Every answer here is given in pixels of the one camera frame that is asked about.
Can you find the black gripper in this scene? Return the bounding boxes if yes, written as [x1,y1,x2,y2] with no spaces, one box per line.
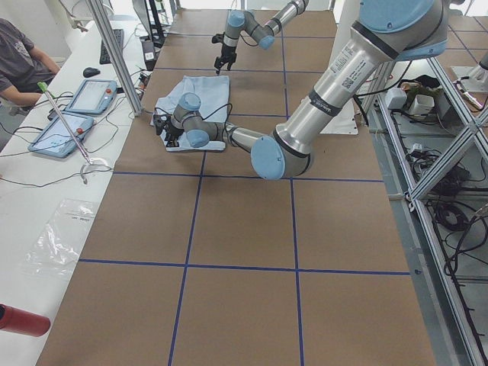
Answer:
[214,43,237,74]
[165,122,184,148]

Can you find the light blue striped shirt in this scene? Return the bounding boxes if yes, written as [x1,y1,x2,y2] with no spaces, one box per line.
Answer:
[153,76,232,153]

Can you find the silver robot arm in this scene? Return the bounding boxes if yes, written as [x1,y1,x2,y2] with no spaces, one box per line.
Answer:
[155,1,450,180]
[211,0,309,75]

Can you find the upper teach pendant tablet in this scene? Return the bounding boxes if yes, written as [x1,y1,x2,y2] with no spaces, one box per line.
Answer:
[65,79,117,116]

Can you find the teach pendant tablet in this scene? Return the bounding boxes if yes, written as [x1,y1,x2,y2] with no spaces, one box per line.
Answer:
[27,112,95,158]
[65,79,117,116]

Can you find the black keyboard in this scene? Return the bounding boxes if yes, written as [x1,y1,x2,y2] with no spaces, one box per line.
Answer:
[98,28,126,65]

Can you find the black computer mouse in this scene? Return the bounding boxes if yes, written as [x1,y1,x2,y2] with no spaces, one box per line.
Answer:
[82,67,101,78]

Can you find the lower teach pendant tablet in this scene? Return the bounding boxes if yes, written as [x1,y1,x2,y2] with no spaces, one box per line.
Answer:
[27,112,95,158]

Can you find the metal grabber stick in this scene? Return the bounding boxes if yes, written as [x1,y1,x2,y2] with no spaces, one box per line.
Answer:
[37,82,112,185]

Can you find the clear plastic bag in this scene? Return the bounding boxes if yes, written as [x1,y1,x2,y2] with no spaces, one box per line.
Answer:
[20,198,100,281]

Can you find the seated person grey shirt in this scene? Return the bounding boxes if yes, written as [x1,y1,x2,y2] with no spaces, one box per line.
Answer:
[1,18,60,107]

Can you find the red bottle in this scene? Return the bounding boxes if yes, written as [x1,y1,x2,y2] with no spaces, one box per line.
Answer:
[1,304,51,337]

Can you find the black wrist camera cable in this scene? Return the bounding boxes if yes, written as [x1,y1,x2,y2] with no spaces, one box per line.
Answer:
[154,102,234,125]

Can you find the aluminium frame post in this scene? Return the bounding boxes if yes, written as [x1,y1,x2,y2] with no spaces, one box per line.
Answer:
[86,0,143,117]

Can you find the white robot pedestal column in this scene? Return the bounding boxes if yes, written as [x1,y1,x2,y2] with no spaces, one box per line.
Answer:
[321,0,359,135]

